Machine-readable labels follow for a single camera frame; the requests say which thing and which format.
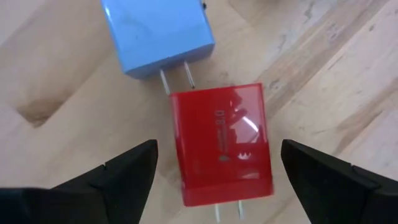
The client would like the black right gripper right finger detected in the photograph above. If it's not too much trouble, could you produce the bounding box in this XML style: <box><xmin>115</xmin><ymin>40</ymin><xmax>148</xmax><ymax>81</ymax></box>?
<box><xmin>280</xmin><ymin>139</ymin><xmax>398</xmax><ymax>224</ymax></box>

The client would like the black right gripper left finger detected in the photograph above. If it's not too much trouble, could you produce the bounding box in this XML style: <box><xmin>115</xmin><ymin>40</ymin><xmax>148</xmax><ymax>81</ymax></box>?
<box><xmin>0</xmin><ymin>139</ymin><xmax>159</xmax><ymax>224</ymax></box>

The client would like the red charger block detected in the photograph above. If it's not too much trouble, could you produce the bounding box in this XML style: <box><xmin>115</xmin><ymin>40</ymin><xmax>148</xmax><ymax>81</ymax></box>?
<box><xmin>169</xmin><ymin>83</ymin><xmax>274</xmax><ymax>223</ymax></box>

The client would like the light blue charger block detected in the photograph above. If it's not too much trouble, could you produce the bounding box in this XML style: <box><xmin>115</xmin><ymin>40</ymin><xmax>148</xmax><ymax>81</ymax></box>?
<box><xmin>99</xmin><ymin>0</ymin><xmax>216</xmax><ymax>96</ymax></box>

